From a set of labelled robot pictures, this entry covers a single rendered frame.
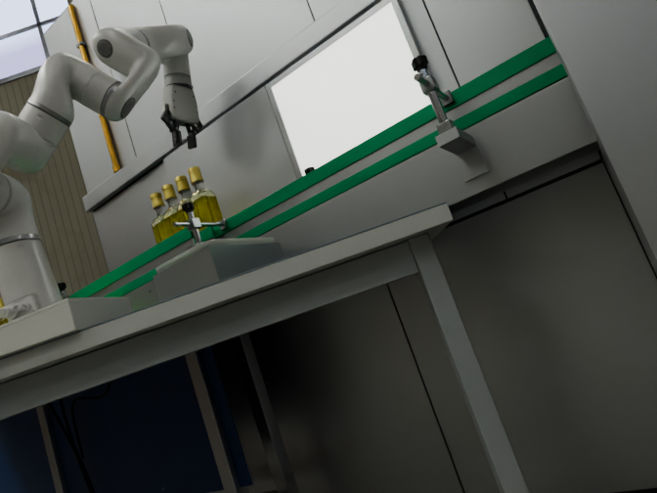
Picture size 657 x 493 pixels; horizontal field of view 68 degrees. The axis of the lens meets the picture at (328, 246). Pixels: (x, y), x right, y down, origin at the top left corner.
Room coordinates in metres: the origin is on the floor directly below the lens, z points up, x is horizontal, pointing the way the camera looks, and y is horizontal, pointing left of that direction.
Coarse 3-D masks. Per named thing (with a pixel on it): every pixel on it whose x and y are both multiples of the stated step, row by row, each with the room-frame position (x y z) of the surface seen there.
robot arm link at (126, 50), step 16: (112, 32) 0.95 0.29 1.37; (128, 32) 0.99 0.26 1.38; (96, 48) 0.96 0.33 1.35; (112, 48) 0.95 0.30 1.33; (128, 48) 0.96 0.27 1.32; (144, 48) 0.97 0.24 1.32; (112, 64) 0.97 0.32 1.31; (128, 64) 0.97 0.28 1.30; (144, 64) 0.97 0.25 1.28; (128, 80) 0.95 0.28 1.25; (144, 80) 0.98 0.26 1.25; (112, 96) 0.93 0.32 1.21; (128, 96) 0.96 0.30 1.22; (112, 112) 0.95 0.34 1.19; (128, 112) 1.00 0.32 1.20
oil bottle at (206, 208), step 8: (200, 192) 1.28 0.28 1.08; (208, 192) 1.30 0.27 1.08; (192, 200) 1.30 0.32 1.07; (200, 200) 1.28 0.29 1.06; (208, 200) 1.29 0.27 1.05; (216, 200) 1.32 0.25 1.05; (200, 208) 1.28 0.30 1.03; (208, 208) 1.28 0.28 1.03; (216, 208) 1.31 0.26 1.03; (200, 216) 1.29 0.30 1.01; (208, 216) 1.28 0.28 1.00; (216, 216) 1.30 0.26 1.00
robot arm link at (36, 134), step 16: (0, 112) 0.80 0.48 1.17; (32, 112) 0.86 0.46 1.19; (0, 128) 0.79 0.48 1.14; (16, 128) 0.81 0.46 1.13; (32, 128) 0.86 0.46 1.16; (48, 128) 0.88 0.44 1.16; (64, 128) 0.91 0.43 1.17; (0, 144) 0.80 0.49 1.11; (16, 144) 0.81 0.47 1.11; (32, 144) 0.85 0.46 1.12; (48, 144) 0.89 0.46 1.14; (0, 160) 0.80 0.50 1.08; (16, 160) 0.84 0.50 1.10; (32, 160) 0.87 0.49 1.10; (48, 160) 0.93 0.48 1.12
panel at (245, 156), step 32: (384, 0) 1.09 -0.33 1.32; (256, 96) 1.31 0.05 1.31; (224, 128) 1.39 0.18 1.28; (256, 128) 1.33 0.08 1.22; (192, 160) 1.47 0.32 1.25; (224, 160) 1.40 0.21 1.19; (256, 160) 1.35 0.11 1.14; (288, 160) 1.30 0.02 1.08; (192, 192) 1.49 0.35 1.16; (224, 192) 1.42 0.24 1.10; (256, 192) 1.37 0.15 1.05
